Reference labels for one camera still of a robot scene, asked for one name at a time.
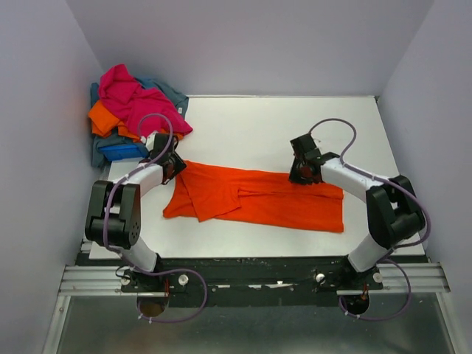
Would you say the orange t shirt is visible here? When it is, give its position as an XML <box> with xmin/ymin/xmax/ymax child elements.
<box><xmin>88</xmin><ymin>100</ymin><xmax>170</xmax><ymax>142</ymax></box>
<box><xmin>163</xmin><ymin>162</ymin><xmax>344</xmax><ymax>233</ymax></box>

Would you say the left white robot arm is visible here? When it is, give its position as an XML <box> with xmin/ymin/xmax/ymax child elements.
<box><xmin>84</xmin><ymin>133</ymin><xmax>187</xmax><ymax>291</ymax></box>

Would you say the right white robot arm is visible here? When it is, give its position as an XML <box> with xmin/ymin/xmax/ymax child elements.
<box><xmin>289</xmin><ymin>133</ymin><xmax>426</xmax><ymax>289</ymax></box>

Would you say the grey blue t shirt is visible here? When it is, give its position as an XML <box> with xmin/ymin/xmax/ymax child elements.
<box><xmin>91</xmin><ymin>77</ymin><xmax>189</xmax><ymax>168</ymax></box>

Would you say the magenta t shirt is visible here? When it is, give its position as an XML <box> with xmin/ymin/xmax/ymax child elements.
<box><xmin>98</xmin><ymin>64</ymin><xmax>192</xmax><ymax>136</ymax></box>

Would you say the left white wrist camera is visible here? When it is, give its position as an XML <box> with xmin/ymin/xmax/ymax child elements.
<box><xmin>140</xmin><ymin>131</ymin><xmax>158</xmax><ymax>152</ymax></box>

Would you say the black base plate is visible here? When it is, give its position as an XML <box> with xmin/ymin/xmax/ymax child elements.
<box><xmin>121</xmin><ymin>256</ymin><xmax>383</xmax><ymax>308</ymax></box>

